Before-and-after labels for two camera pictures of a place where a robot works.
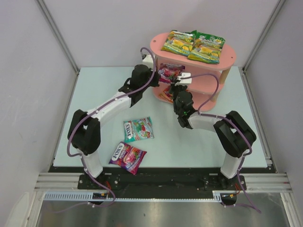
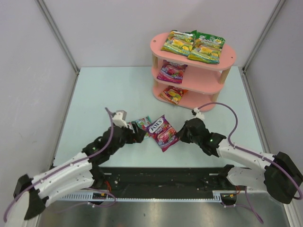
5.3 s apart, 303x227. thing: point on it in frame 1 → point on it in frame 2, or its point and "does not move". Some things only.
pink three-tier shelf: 207,78 does not move
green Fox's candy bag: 206,48 does not move
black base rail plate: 161,179 does not move
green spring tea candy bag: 179,42 does not move
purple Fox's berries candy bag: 128,157 → 161,131
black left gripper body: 154,80 → 135,132
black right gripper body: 178,89 → 187,131
